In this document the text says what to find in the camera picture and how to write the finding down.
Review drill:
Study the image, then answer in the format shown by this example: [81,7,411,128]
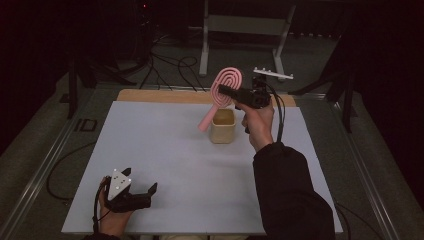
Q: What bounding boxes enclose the black tripod stand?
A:
[288,31,360,134]
[65,54,138,120]

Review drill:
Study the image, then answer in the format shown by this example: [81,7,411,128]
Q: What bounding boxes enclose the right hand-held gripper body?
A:
[233,67,295,110]

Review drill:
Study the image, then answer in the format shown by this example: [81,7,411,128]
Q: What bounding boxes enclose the person's right hand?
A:
[234,101,276,153]

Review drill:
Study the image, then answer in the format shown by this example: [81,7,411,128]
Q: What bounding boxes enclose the black floor cable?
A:
[334,201,385,240]
[46,141,98,203]

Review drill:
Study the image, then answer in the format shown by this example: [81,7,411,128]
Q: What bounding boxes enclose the pink hairbrush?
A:
[197,66,244,133]

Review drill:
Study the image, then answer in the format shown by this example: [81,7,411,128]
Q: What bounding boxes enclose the white metal stand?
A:
[198,0,297,83]

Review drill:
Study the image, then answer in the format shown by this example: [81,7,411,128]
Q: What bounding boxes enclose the beige square cup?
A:
[209,108,237,145]

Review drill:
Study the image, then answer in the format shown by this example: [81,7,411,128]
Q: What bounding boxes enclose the person's left hand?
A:
[98,176,135,238]

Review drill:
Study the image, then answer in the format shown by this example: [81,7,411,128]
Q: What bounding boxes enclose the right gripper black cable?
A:
[262,80,287,144]

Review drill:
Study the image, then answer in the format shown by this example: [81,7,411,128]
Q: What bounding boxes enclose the tangle of black cables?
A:
[138,31,207,92]

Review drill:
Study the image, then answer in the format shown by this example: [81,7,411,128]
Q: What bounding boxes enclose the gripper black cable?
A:
[262,80,287,144]
[92,179,112,235]

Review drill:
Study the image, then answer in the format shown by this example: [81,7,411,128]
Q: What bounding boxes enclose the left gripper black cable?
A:
[92,179,112,235]

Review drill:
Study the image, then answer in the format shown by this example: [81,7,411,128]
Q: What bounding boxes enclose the aluminium frame rail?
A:
[0,89,98,240]
[328,99,398,240]

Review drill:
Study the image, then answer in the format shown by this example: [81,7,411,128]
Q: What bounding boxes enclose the white table mat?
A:
[61,100,344,235]

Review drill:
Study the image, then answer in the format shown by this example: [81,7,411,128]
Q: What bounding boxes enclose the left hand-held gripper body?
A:
[105,168,153,214]

